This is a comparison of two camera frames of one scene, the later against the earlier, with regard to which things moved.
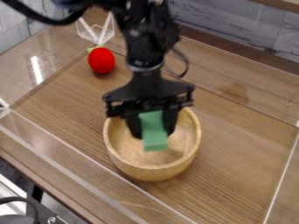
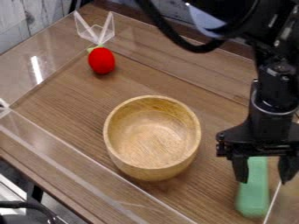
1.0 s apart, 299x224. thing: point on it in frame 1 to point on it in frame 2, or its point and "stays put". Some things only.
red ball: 101,59 stays put
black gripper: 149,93 to 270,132
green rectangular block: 154,132 to 253,200
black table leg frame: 39,213 stays put
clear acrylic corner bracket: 98,33 stays put
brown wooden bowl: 154,165 stays put
